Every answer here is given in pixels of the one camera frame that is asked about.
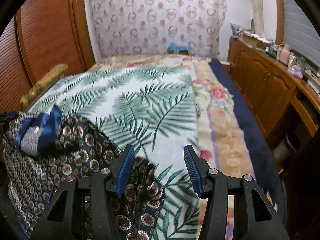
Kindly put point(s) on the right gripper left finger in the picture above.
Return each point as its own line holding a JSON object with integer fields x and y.
{"x": 63, "y": 218}

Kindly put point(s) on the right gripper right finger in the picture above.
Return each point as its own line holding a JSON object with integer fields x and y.
{"x": 254, "y": 218}

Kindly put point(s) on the navy patterned silk garment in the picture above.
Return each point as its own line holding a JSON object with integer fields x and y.
{"x": 41, "y": 151}

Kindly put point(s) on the navy blue mattress edge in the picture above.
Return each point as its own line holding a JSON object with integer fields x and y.
{"x": 261, "y": 157}

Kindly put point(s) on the olive gold folded blanket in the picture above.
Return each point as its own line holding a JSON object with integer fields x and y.
{"x": 47, "y": 81}

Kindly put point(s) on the floral beige bedspread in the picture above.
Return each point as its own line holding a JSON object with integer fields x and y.
{"x": 221, "y": 141}

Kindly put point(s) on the wooden slatted wardrobe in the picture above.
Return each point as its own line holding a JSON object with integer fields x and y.
{"x": 41, "y": 35}

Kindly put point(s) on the wooden sideboard cabinet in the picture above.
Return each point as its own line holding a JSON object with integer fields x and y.
{"x": 284, "y": 106}

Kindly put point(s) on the palm leaf white blanket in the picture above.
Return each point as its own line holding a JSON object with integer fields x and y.
{"x": 154, "y": 110}

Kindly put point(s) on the purple small item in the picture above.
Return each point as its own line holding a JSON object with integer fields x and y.
{"x": 295, "y": 71}

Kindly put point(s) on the pink jug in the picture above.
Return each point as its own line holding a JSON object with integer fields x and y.
{"x": 283, "y": 53}

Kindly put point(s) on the circle patterned sheer curtain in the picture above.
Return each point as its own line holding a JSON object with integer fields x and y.
{"x": 133, "y": 27}

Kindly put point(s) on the cardboard box on sideboard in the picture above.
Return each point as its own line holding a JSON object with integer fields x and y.
{"x": 254, "y": 40}

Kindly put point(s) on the blue item on box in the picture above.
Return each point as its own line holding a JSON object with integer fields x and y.
{"x": 175, "y": 48}

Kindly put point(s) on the grey window blind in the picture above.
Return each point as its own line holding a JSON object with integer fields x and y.
{"x": 299, "y": 33}

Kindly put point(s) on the beige tied side curtain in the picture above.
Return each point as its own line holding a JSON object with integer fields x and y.
{"x": 258, "y": 17}

